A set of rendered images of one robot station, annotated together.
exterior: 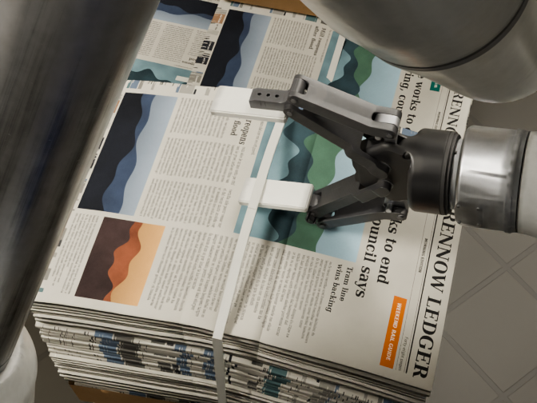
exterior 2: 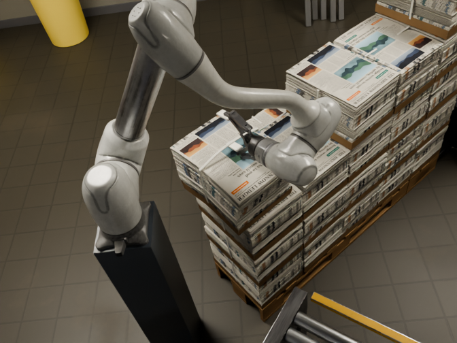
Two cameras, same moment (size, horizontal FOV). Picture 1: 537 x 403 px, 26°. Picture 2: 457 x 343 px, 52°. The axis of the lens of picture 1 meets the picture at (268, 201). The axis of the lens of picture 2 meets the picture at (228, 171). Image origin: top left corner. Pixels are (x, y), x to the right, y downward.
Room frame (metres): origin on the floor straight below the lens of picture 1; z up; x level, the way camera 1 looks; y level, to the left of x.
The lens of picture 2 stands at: (-0.30, -0.80, 2.31)
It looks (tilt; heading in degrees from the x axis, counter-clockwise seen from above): 48 degrees down; 42
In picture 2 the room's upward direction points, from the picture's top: 10 degrees counter-clockwise
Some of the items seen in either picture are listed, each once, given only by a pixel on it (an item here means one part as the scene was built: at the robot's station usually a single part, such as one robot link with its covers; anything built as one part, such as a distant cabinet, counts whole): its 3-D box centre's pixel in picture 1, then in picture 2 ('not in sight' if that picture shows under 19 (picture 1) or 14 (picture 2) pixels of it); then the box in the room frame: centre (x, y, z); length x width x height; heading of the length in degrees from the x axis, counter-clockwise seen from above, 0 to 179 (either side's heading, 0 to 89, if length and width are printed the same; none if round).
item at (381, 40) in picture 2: not in sight; (383, 62); (1.50, -0.22, 0.95); 0.38 x 0.29 x 0.23; 74
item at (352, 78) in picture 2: not in sight; (341, 72); (1.21, -0.15, 1.06); 0.37 x 0.29 x 0.01; 77
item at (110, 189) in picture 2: not in sight; (110, 194); (0.19, 0.18, 1.17); 0.18 x 0.16 x 0.22; 35
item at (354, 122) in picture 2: not in sight; (339, 94); (1.21, -0.14, 0.95); 0.38 x 0.29 x 0.23; 77
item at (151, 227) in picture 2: not in sight; (158, 292); (0.18, 0.18, 0.50); 0.20 x 0.20 x 1.00; 37
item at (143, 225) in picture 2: not in sight; (122, 225); (0.17, 0.17, 1.03); 0.22 x 0.18 x 0.06; 37
